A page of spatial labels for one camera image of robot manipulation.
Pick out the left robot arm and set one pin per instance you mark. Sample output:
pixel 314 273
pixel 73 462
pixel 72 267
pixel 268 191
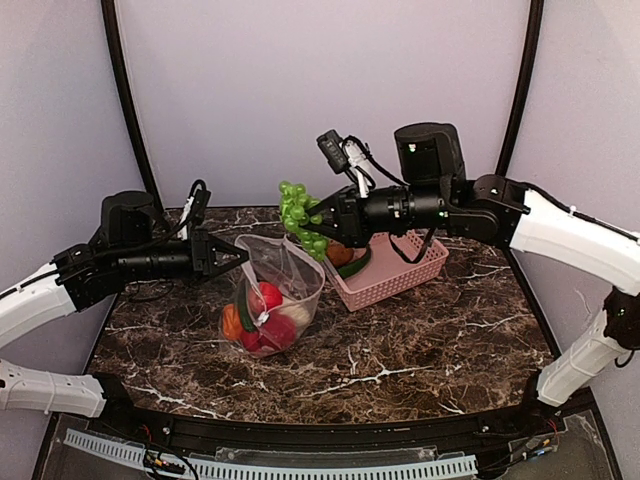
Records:
pixel 134 243

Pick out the red toy tomato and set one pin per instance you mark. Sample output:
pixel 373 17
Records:
pixel 251 341

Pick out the black front table rail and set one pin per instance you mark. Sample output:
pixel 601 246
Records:
pixel 487 433

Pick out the green toy grapes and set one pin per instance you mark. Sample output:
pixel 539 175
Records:
pixel 294 204

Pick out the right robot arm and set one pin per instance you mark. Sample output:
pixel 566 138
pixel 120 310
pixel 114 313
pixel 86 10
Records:
pixel 508 215

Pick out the pink perforated plastic basket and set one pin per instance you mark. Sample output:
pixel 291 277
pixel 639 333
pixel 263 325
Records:
pixel 386 273

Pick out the green toy cucumber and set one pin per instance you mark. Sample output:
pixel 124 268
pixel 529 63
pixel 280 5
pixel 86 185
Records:
pixel 243 310

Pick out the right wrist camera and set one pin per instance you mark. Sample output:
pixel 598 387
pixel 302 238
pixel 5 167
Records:
pixel 346 157

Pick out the clear zip top bag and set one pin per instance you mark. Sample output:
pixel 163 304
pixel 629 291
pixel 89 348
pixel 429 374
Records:
pixel 281 262

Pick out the orange toy fruit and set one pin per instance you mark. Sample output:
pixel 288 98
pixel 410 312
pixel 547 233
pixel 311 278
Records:
pixel 232 328

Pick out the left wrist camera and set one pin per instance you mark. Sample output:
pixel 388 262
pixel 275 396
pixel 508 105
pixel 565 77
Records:
pixel 193 212

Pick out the green toy chili pepper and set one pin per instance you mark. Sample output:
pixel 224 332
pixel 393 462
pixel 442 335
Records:
pixel 356 265

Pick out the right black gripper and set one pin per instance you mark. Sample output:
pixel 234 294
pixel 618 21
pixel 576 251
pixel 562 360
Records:
pixel 345 216

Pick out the left black frame post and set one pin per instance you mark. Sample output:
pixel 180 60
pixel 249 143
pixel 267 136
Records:
pixel 126 100

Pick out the brown toy potato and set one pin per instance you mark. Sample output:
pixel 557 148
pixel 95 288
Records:
pixel 339 255

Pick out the right black frame post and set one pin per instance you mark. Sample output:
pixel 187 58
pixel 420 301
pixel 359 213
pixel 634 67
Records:
pixel 521 91

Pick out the red toy fruit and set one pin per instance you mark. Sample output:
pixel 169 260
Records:
pixel 278 332
pixel 264 297

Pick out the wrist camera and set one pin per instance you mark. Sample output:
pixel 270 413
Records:
pixel 346 157
pixel 193 212

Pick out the red toy fruit front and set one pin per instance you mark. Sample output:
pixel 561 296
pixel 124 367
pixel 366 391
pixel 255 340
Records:
pixel 264 297

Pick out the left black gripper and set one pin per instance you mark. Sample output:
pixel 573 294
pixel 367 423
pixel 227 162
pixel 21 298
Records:
pixel 200 254

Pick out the white toy radish with leaves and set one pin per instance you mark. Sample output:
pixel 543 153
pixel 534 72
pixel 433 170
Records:
pixel 299 315

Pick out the white slotted cable duct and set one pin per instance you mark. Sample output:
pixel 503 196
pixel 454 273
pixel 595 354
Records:
pixel 230 463

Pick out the black frame post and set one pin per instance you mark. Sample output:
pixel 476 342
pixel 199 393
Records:
pixel 126 100
pixel 521 91

